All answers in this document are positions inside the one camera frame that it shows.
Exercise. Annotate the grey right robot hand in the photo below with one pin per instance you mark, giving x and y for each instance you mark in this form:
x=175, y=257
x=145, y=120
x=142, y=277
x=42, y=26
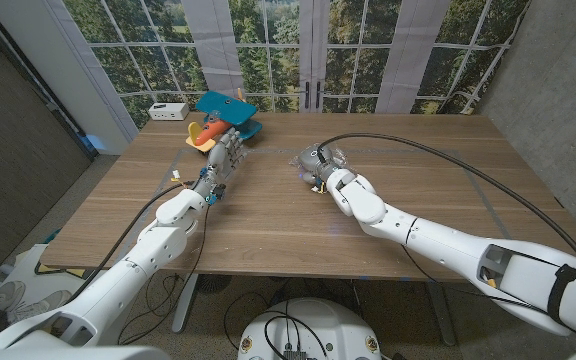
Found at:
x=313, y=159

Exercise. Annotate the white power strip box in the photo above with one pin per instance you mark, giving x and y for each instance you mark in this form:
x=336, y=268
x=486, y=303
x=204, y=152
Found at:
x=168, y=111

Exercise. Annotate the clear plastic wrap sheet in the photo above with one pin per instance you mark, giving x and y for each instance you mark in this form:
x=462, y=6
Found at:
x=339, y=154

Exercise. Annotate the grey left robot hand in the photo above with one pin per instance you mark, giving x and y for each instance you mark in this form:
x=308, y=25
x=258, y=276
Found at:
x=223, y=162

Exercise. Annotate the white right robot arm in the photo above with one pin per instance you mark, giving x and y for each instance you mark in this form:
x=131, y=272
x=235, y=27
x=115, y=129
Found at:
x=443, y=240

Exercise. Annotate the printed window forest backdrop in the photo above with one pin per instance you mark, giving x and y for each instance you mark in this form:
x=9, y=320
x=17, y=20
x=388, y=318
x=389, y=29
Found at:
x=268, y=50

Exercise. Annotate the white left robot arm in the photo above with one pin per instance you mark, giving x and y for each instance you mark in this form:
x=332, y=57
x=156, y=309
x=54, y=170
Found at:
x=158, y=247

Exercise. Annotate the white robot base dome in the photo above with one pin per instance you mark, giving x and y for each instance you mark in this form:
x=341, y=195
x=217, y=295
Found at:
x=313, y=330

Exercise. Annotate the grey sneaker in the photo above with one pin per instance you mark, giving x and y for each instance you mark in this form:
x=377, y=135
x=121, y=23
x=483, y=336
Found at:
x=43, y=302
x=8, y=295

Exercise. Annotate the white floor sheet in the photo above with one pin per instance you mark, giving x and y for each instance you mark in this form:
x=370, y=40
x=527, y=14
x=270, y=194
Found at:
x=33, y=270

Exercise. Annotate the grey metal table leg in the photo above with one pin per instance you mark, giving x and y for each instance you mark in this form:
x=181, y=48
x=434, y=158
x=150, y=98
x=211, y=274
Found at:
x=185, y=305
x=442, y=315

